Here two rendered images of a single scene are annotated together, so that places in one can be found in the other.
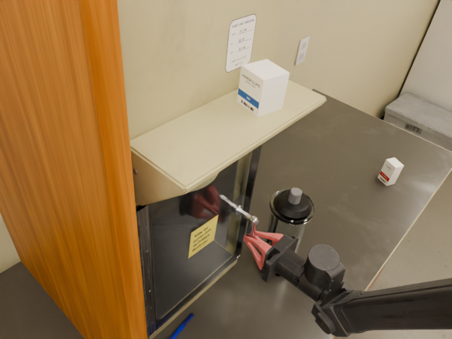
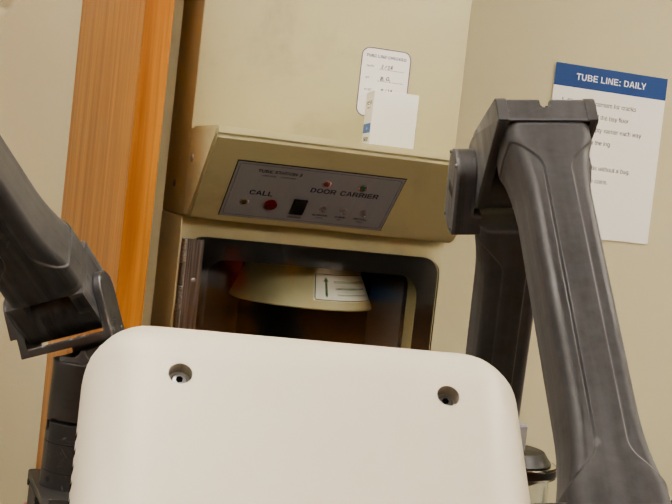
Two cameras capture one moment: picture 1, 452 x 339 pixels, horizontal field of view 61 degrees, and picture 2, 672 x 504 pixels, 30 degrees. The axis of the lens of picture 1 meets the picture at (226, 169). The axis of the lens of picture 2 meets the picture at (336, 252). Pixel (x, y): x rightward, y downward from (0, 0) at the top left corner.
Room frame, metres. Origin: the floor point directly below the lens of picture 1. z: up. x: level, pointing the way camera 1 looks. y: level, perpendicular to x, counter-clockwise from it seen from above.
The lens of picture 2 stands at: (-0.69, -0.76, 1.46)
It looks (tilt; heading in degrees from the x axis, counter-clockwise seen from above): 3 degrees down; 33
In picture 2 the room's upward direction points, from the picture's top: 6 degrees clockwise
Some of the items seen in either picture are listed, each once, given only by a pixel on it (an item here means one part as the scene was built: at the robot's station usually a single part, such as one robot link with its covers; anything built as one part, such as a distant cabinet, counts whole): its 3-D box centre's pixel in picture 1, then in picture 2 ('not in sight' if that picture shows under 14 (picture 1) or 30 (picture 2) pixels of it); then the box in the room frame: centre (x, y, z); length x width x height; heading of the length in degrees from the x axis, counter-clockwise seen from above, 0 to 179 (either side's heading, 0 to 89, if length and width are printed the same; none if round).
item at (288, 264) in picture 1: (290, 265); not in sight; (0.49, -0.16, 1.15); 0.10 x 0.07 x 0.07; 142
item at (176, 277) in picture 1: (202, 238); (299, 419); (0.50, 0.03, 1.19); 0.30 x 0.01 x 0.40; 142
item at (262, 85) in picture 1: (261, 87); (389, 121); (0.51, -0.04, 1.54); 0.05 x 0.05 x 0.06; 41
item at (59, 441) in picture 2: not in sight; (76, 462); (0.07, -0.04, 1.21); 0.10 x 0.07 x 0.07; 53
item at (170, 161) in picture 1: (234, 144); (339, 187); (0.47, -0.01, 1.46); 0.32 x 0.12 x 0.10; 142
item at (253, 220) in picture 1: (245, 227); not in sight; (0.57, -0.06, 1.17); 0.05 x 0.03 x 0.10; 52
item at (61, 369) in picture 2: not in sight; (87, 388); (0.08, -0.04, 1.27); 0.07 x 0.06 x 0.07; 26
